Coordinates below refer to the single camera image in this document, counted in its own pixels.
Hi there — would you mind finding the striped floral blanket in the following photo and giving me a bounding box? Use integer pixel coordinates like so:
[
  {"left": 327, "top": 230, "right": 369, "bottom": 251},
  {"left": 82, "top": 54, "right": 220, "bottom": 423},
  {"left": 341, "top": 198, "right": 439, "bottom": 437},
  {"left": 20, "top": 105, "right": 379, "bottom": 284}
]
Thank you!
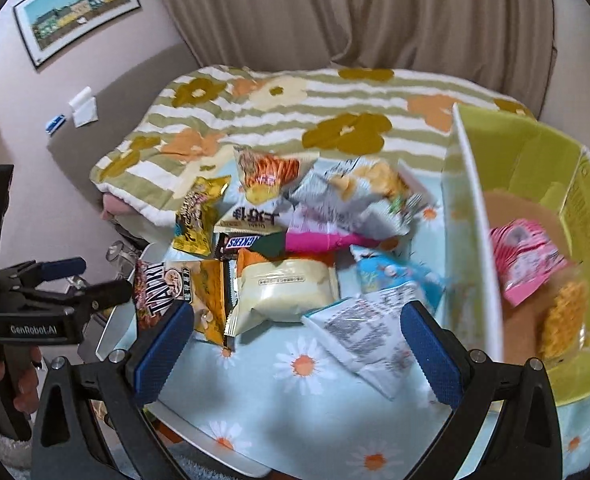
[{"left": 89, "top": 64, "right": 536, "bottom": 228}]

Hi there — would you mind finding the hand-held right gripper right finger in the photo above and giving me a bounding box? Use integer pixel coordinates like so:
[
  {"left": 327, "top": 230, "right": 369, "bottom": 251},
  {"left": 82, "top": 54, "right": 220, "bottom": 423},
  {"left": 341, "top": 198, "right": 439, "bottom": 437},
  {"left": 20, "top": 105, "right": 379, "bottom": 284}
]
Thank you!
[{"left": 399, "top": 301, "right": 562, "bottom": 480}]

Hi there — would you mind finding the brown chocolate bar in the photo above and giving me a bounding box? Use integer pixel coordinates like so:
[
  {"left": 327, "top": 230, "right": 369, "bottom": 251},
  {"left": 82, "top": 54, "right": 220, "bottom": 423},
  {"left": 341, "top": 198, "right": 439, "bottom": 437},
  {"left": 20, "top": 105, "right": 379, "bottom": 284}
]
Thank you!
[{"left": 214, "top": 232, "right": 288, "bottom": 261}]

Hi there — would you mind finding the framed landscape picture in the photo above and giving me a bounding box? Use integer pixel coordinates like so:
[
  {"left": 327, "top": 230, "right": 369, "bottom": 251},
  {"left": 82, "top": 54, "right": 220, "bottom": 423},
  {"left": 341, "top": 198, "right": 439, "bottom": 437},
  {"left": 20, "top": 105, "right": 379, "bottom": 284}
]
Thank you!
[{"left": 14, "top": 0, "right": 142, "bottom": 70}]

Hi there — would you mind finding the person's left hand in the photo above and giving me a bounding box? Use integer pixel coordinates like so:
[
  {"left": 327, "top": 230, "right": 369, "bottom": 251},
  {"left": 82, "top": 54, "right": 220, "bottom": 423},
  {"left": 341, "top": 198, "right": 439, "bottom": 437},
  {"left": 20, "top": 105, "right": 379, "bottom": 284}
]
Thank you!
[{"left": 0, "top": 347, "right": 43, "bottom": 421}]

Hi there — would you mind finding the orange chip bag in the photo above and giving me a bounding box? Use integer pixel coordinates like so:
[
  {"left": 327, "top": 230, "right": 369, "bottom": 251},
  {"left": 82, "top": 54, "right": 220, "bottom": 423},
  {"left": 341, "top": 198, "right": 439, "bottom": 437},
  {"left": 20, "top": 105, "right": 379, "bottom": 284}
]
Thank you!
[{"left": 232, "top": 144, "right": 318, "bottom": 206}]

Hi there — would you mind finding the brown and yellow snack packet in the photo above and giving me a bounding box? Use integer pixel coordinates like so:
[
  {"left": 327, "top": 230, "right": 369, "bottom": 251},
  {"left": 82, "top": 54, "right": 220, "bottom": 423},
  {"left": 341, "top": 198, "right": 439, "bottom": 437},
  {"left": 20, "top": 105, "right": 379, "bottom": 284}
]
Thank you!
[{"left": 134, "top": 259, "right": 236, "bottom": 352}]

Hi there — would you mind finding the pink pillow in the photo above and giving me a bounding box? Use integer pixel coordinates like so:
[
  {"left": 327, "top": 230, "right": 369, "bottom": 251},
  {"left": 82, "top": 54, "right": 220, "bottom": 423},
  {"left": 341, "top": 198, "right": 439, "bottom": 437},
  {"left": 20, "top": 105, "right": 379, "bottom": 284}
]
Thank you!
[{"left": 100, "top": 192, "right": 140, "bottom": 221}]

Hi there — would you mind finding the beige curtain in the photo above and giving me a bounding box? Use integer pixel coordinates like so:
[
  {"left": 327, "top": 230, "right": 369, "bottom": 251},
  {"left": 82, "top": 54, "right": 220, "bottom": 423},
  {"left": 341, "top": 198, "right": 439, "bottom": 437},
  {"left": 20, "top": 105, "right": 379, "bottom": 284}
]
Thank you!
[{"left": 144, "top": 0, "right": 560, "bottom": 118}]

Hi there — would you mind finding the light blue snack packet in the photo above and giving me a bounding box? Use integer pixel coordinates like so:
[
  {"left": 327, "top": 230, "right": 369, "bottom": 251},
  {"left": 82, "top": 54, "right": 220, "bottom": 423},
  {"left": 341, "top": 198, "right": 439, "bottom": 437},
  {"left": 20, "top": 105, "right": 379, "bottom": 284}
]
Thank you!
[{"left": 350, "top": 245, "right": 446, "bottom": 306}]

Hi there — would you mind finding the yellow waffle snack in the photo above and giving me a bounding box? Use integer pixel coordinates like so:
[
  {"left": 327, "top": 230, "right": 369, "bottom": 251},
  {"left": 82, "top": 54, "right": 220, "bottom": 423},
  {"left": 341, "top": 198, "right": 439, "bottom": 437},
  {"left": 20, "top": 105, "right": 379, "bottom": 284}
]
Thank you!
[{"left": 538, "top": 280, "right": 590, "bottom": 361}]

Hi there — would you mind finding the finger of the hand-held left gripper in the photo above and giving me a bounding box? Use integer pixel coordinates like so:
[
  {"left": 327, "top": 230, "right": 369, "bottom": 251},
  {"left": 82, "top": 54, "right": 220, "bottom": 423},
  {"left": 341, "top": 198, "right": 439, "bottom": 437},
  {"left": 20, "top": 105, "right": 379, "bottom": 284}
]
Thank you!
[
  {"left": 0, "top": 257, "right": 88, "bottom": 297},
  {"left": 5, "top": 279, "right": 134, "bottom": 315}
]

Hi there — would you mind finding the pink candy packet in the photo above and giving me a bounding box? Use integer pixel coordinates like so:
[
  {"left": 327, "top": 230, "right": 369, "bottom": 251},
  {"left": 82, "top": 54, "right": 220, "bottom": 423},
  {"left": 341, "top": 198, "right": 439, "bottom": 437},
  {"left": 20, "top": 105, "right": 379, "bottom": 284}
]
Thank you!
[{"left": 490, "top": 217, "right": 571, "bottom": 308}]

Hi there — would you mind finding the white packet with grey print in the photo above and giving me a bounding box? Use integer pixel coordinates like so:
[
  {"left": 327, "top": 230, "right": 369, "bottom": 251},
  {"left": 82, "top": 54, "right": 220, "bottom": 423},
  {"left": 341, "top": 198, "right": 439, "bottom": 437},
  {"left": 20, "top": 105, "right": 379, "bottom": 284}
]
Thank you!
[{"left": 301, "top": 282, "right": 443, "bottom": 401}]

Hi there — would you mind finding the pink and white snack packet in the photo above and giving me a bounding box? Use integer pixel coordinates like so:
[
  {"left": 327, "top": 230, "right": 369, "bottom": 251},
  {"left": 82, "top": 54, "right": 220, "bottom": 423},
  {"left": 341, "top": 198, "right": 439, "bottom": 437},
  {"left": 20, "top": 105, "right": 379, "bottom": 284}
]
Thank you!
[{"left": 285, "top": 207, "right": 381, "bottom": 256}]

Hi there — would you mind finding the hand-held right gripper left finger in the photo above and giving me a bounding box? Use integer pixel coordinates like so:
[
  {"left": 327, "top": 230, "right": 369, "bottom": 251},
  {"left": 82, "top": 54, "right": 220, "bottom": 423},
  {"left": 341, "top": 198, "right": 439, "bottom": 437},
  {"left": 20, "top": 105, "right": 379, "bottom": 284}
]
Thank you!
[{"left": 31, "top": 302, "right": 196, "bottom": 480}]

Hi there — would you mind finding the white chip bag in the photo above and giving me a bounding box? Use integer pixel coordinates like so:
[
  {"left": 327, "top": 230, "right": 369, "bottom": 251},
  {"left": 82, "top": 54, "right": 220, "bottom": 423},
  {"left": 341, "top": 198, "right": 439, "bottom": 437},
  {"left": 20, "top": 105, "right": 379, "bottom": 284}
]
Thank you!
[{"left": 287, "top": 157, "right": 438, "bottom": 238}]

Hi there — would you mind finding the white packet with orange top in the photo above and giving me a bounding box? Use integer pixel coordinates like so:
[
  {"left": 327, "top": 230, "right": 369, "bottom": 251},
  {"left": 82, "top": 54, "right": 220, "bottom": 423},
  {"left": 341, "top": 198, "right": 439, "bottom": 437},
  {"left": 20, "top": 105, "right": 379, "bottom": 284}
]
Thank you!
[{"left": 225, "top": 249, "right": 341, "bottom": 337}]

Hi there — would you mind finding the green cardboard box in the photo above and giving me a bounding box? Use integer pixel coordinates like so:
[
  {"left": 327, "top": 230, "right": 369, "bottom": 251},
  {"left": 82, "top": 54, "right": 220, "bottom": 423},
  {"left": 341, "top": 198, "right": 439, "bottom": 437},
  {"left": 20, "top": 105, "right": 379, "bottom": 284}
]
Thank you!
[{"left": 442, "top": 102, "right": 590, "bottom": 406}]

